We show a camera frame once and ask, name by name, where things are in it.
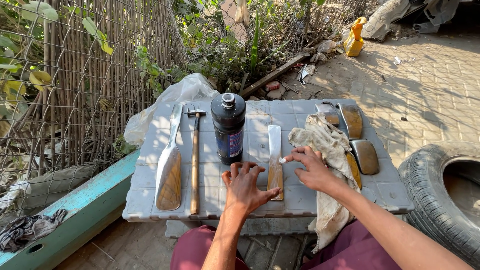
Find person's right hand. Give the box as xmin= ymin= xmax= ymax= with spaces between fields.
xmin=283 ymin=146 xmax=340 ymax=194

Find person's left hand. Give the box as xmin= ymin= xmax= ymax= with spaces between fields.
xmin=221 ymin=161 xmax=284 ymax=218

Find metal bar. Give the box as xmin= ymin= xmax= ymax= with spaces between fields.
xmin=266 ymin=125 xmax=285 ymax=202

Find grey plastic table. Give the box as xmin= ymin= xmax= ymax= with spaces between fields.
xmin=122 ymin=98 xmax=416 ymax=239

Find dirty beige cloth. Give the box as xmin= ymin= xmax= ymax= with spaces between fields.
xmin=287 ymin=112 xmax=363 ymax=254

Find narrow yellowish metal dolly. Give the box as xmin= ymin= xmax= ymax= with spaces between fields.
xmin=345 ymin=151 xmax=363 ymax=190

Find rounded metal dolly block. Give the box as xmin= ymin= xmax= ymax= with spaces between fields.
xmin=349 ymin=139 xmax=380 ymax=176

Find small flat metal dolly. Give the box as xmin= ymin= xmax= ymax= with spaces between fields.
xmin=314 ymin=101 xmax=340 ymax=127

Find long curved metal dolly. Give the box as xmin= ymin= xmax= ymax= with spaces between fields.
xmin=335 ymin=103 xmax=364 ymax=142

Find black plastic bottle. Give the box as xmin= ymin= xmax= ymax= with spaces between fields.
xmin=210 ymin=92 xmax=247 ymax=166

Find maroon trousers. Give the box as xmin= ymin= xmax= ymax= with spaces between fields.
xmin=170 ymin=220 xmax=403 ymax=270

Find large metal spoon dolly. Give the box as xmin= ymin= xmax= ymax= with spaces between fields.
xmin=155 ymin=103 xmax=184 ymax=212

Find black rubber tyre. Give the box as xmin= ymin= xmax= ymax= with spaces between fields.
xmin=398 ymin=140 xmax=480 ymax=269

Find long wooden plank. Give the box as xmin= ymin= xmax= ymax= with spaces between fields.
xmin=239 ymin=52 xmax=311 ymax=99

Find clear plastic bag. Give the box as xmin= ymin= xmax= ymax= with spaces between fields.
xmin=123 ymin=73 xmax=221 ymax=148

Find yellow plastic bag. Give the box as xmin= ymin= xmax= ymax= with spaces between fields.
xmin=343 ymin=16 xmax=368 ymax=58

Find teal painted metal trough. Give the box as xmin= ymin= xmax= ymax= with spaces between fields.
xmin=0 ymin=149 xmax=142 ymax=270

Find white woven sack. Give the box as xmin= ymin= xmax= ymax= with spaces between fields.
xmin=361 ymin=0 xmax=410 ymax=42

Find reed stick fence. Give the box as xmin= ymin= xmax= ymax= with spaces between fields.
xmin=15 ymin=0 xmax=188 ymax=177

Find dark crumpled rag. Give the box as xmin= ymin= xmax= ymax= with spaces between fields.
xmin=0 ymin=209 xmax=68 ymax=253

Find wooden handled hammer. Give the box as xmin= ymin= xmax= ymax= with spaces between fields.
xmin=186 ymin=109 xmax=208 ymax=216

